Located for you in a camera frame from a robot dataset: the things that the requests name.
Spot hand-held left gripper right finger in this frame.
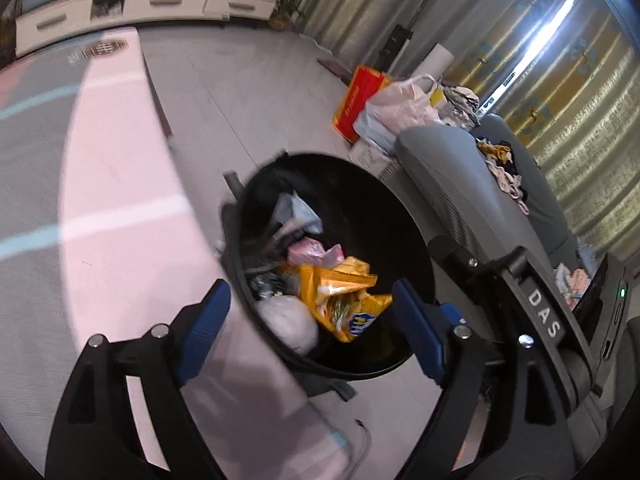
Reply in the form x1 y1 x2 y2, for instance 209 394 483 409
391 280 576 480

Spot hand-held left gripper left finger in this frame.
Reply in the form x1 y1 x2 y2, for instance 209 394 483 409
45 279 233 480

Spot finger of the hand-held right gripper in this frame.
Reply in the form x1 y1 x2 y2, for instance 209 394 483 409
427 234 529 333

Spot golden yellow snack bag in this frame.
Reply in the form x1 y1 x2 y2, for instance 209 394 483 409
280 256 393 343

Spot white paper ball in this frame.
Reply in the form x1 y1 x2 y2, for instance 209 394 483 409
258 295 319 356

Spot black round trash bin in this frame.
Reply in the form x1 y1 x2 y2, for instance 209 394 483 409
220 151 436 381

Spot pastel folded clothes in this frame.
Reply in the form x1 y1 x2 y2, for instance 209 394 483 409
552 245 598 308

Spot grey sofa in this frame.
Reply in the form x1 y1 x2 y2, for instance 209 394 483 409
395 115 596 281

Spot patterned clothes heap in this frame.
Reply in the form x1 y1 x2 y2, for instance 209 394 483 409
475 140 531 216

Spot pink crumpled wrapper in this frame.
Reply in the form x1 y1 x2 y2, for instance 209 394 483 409
287 240 346 268

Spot clear plastic wrapper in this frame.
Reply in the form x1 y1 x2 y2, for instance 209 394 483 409
272 191 323 236

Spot white cardboard box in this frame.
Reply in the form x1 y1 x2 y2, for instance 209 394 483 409
347 140 401 181

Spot yellow patterned sheer curtain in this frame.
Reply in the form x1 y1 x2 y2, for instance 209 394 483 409
450 0 640 271

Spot pile of mixed clothes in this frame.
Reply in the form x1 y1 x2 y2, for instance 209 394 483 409
440 85 483 128

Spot multicoloured floor mat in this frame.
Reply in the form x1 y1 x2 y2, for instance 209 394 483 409
0 25 351 480

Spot white plastic carrier bag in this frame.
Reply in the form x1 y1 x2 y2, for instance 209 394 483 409
352 74 446 141

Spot orange red shopping bag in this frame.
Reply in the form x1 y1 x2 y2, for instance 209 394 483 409
334 66 396 143

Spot white rolled sheet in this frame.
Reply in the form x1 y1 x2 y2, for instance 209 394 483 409
420 42 453 78

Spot upright vacuum cleaner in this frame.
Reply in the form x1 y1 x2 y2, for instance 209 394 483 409
380 0 443 63

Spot brown door mat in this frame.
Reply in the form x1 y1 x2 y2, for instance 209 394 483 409
317 57 353 81

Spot grey curtain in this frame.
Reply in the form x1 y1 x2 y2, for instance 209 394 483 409
300 0 501 86

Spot potted plant in yellow pot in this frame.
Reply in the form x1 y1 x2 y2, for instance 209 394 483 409
269 0 306 31

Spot white television cabinet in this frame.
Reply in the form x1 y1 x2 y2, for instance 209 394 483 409
14 0 278 58

